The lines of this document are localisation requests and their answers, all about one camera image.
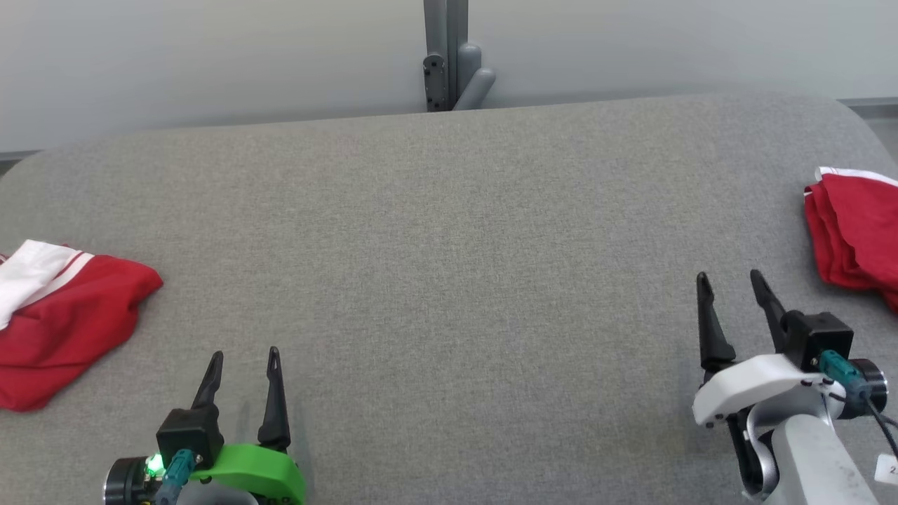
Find grey metal post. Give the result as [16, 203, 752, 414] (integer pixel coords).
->
[423, 0, 469, 112]

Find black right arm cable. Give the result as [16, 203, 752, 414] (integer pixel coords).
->
[866, 395, 898, 458]

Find red garment with white trim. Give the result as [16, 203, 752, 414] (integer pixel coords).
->
[803, 166, 898, 314]

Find dark metal bracket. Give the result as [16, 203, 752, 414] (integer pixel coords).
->
[422, 54, 450, 112]

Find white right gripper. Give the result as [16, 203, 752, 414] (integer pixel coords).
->
[692, 269, 836, 499]

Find teal right camera connector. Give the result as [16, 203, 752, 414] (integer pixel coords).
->
[819, 350, 869, 395]

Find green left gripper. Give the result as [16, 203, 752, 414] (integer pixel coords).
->
[189, 346, 308, 505]

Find red jersey with white sleeves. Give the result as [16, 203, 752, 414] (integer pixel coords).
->
[0, 240, 164, 412]

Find teal left camera connector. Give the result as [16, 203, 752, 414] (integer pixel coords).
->
[154, 449, 196, 505]

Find teal camera connector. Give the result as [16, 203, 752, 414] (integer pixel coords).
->
[154, 449, 196, 505]
[819, 350, 869, 395]

